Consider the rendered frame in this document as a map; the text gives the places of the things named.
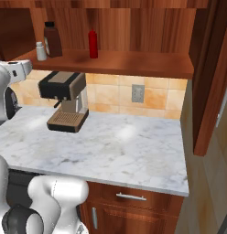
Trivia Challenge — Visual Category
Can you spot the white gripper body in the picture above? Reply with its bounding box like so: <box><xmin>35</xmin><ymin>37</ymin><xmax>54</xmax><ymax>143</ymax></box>
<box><xmin>6</xmin><ymin>59</ymin><xmax>34</xmax><ymax>78</ymax></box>

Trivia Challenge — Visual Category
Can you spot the white shaker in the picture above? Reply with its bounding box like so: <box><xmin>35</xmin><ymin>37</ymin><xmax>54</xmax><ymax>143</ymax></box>
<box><xmin>35</xmin><ymin>41</ymin><xmax>48</xmax><ymax>62</ymax></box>

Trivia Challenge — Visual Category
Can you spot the brown paprika bottle black cap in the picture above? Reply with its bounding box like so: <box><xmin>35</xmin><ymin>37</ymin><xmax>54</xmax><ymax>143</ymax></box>
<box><xmin>43</xmin><ymin>21</ymin><xmax>63</xmax><ymax>59</ymax></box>

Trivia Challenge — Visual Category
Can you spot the red ketchup bottle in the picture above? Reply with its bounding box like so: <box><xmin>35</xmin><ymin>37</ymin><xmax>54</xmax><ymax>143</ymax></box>
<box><xmin>88</xmin><ymin>27</ymin><xmax>100</xmax><ymax>59</ymax></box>

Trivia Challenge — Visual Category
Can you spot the black and beige coffee machine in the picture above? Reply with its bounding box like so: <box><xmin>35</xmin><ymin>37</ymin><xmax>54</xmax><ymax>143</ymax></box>
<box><xmin>38</xmin><ymin>70</ymin><xmax>90</xmax><ymax>133</ymax></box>

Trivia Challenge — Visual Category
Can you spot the dark dishwasher front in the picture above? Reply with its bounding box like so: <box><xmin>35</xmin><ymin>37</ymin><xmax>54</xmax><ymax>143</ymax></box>
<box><xmin>5</xmin><ymin>168</ymin><xmax>47</xmax><ymax>209</ymax></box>

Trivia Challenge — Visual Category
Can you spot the wooden base cupboard door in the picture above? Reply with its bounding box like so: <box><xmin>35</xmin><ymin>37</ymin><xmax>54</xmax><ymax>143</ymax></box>
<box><xmin>79</xmin><ymin>201</ymin><xmax>181</xmax><ymax>234</ymax></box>

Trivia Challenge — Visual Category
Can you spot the wooden drawer front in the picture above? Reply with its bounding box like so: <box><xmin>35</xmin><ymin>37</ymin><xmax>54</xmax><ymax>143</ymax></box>
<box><xmin>87</xmin><ymin>181</ymin><xmax>185</xmax><ymax>215</ymax></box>

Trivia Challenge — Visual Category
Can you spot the tall light wood panel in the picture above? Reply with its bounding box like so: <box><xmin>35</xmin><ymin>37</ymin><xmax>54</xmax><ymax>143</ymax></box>
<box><xmin>174</xmin><ymin>80</ymin><xmax>227</xmax><ymax>234</ymax></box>

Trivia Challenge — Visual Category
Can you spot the wooden wall cabinet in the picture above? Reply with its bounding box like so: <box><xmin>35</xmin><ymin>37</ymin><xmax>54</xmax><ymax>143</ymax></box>
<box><xmin>0</xmin><ymin>0</ymin><xmax>211</xmax><ymax>80</ymax></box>

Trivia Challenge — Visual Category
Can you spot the grey wall outlet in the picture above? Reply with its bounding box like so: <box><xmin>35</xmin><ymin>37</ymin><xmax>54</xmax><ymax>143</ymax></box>
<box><xmin>131</xmin><ymin>83</ymin><xmax>146</xmax><ymax>104</ymax></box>

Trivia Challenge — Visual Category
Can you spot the silver cupboard door handle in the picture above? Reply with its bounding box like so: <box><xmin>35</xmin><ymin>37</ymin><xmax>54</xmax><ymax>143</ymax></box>
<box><xmin>91</xmin><ymin>207</ymin><xmax>99</xmax><ymax>230</ymax></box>

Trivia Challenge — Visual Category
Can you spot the silver drawer handle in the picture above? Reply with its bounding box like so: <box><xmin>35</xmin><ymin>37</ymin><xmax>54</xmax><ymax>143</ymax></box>
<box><xmin>115</xmin><ymin>192</ymin><xmax>148</xmax><ymax>202</ymax></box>

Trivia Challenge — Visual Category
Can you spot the wooden cabinet door with handle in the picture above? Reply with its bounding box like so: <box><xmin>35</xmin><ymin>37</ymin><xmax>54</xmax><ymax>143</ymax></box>
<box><xmin>188</xmin><ymin>0</ymin><xmax>227</xmax><ymax>157</ymax></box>

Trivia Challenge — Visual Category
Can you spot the silver cabinet door handle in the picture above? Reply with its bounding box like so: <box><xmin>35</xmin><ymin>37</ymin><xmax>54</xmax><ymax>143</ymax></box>
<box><xmin>214</xmin><ymin>76</ymin><xmax>227</xmax><ymax>129</ymax></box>

